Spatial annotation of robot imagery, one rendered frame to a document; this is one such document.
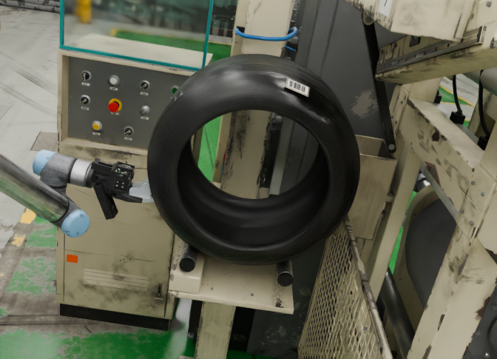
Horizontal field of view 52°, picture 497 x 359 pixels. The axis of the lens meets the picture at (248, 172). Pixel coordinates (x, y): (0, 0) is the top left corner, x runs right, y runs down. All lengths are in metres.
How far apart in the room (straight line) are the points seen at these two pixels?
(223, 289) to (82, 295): 1.11
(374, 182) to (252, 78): 0.62
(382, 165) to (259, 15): 0.60
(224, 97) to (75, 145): 1.04
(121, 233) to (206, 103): 1.15
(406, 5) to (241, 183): 0.94
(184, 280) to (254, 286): 0.23
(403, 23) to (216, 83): 0.50
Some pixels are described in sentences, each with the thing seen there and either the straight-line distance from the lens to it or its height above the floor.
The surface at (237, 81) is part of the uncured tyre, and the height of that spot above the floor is 1.43.
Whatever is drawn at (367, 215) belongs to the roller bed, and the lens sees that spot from 1.74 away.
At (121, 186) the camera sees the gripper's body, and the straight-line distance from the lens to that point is 1.49.
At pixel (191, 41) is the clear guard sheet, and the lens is 1.97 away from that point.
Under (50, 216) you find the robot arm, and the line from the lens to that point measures 1.42.
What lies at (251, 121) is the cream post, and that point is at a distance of 1.65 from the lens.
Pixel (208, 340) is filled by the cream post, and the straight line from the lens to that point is 2.12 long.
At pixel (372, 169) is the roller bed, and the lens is 1.67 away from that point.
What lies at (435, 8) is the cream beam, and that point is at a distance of 1.00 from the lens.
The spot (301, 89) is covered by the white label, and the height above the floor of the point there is 1.44.
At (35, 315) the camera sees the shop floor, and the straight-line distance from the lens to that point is 2.69.
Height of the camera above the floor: 1.74
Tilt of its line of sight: 24 degrees down
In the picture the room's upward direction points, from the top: 10 degrees clockwise
